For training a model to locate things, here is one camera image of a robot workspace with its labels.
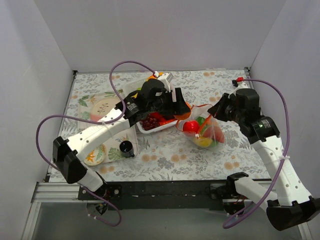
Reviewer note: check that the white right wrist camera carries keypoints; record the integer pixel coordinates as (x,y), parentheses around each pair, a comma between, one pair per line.
(240,83)

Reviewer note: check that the red bell pepper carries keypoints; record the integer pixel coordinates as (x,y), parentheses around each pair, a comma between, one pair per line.
(163,119)

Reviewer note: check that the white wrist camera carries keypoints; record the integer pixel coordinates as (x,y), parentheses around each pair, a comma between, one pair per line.
(240,83)
(165,78)

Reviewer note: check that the white plastic fruit basket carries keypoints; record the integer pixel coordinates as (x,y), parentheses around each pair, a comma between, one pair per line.
(130,91)

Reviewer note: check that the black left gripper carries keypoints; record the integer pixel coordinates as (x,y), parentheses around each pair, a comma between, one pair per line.
(178,100)

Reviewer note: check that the dark red grape bunch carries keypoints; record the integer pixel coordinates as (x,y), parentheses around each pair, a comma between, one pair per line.
(152,121)

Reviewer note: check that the orange pink peach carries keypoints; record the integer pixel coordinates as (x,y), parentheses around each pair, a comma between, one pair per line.
(214,133)

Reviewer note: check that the orange fruit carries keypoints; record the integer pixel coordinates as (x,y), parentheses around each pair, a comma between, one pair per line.
(185,115)

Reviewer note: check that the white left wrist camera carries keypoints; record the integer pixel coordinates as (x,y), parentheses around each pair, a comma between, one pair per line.
(165,78)

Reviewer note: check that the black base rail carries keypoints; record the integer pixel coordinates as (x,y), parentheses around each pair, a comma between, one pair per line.
(174,194)

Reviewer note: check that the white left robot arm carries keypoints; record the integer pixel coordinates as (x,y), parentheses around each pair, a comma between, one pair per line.
(69,154)

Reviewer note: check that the leaf patterned rectangular tray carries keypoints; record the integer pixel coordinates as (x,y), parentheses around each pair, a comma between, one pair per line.
(109,150)

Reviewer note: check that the pink beige round plate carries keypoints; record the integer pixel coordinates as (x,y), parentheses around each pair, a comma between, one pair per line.
(102,108)

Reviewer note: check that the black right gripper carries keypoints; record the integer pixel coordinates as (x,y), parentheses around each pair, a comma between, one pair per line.
(221,108)

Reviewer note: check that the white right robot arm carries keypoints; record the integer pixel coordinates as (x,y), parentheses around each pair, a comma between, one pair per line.
(287,202)

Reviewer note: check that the orange yellow mango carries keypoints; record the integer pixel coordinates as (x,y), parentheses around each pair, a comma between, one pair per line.
(152,76)

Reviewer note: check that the dark blue cup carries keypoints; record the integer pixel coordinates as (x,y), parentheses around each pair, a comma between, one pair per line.
(126,148)

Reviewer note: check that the clear zip top bag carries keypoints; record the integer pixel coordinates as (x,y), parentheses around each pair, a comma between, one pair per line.
(196,111)

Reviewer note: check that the green bell pepper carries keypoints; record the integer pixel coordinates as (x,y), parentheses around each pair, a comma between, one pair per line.
(200,120)

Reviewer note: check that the yellow lemon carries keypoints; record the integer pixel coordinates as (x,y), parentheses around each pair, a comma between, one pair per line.
(203,142)

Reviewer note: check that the floral table mat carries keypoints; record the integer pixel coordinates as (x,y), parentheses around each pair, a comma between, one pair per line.
(169,154)

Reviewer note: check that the red apple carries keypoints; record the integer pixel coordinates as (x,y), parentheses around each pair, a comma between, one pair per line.
(191,126)

